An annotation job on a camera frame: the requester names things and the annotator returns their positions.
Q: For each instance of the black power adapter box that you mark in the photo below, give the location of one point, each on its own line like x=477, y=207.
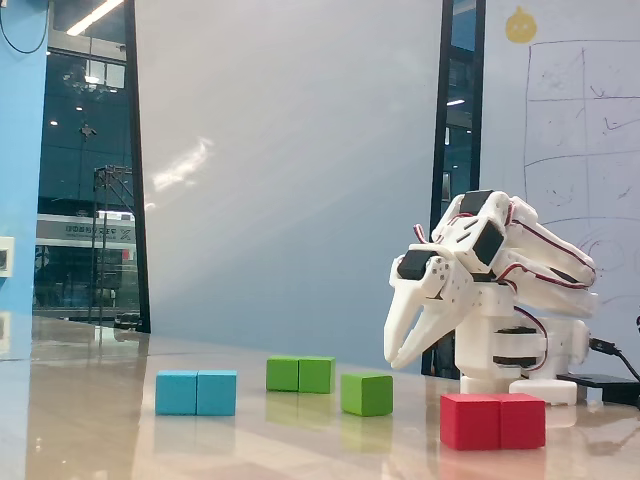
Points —
x=620, y=392

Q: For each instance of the yellow round sticker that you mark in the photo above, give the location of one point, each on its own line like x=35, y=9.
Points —
x=521, y=27

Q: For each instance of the whiteboard with marker sketches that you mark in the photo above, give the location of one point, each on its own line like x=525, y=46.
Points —
x=575, y=125

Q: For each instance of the white wall socket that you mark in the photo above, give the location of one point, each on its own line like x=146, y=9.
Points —
x=6, y=255

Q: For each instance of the small green wooden cube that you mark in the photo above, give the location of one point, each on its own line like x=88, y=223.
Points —
x=367, y=397

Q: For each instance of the red block pair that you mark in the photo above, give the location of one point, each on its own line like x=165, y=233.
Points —
x=492, y=425

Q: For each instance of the green block pair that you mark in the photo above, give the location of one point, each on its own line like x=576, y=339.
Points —
x=300, y=375

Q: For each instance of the white ceiling light strip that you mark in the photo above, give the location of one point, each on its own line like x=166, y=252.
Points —
x=95, y=17

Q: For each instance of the metal scaffold tower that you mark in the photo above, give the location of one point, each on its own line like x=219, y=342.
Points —
x=112, y=170

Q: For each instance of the black window frame post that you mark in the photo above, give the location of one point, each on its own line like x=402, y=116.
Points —
x=442, y=125
x=137, y=175

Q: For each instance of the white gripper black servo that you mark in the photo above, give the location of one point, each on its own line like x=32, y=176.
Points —
x=434, y=289

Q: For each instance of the blue block pair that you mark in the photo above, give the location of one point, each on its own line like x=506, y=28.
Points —
x=195, y=395

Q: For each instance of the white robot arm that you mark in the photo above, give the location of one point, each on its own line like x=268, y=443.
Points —
x=475, y=340

